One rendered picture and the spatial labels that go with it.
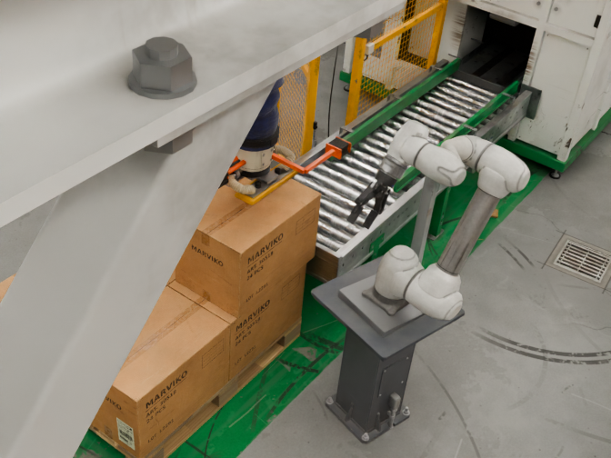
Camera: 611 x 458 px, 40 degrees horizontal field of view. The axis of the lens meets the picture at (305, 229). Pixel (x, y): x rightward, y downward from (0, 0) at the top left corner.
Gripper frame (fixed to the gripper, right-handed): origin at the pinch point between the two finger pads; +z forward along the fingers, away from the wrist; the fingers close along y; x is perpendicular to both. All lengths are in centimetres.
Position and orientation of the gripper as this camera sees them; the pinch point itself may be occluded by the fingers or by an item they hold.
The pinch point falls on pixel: (359, 222)
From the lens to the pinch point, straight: 305.7
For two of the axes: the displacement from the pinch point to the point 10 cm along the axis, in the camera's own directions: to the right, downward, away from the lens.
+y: -4.7, -1.3, -8.8
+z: -5.1, 8.5, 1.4
